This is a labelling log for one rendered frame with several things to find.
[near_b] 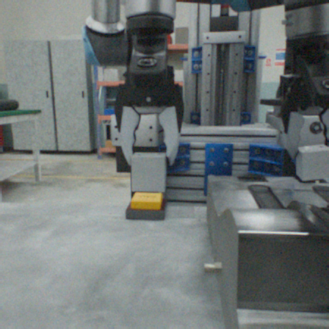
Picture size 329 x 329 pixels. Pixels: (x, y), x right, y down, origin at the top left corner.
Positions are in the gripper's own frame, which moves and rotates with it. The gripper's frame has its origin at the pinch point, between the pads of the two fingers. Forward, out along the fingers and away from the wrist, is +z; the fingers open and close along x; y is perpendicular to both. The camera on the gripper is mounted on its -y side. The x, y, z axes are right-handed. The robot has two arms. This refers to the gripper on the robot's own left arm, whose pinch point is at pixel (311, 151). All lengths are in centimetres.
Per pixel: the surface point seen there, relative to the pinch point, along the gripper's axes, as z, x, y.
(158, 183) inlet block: -3.2, 27.1, -14.3
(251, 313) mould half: 0.2, 18.2, -36.7
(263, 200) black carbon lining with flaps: 3.3, 11.4, -11.0
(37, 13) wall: -117, 269, 558
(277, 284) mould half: -1.6, 15.7, -35.7
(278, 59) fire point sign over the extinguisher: 20, -135, 525
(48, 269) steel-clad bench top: 5.5, 44.2, -20.7
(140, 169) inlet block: -5.6, 29.5, -13.9
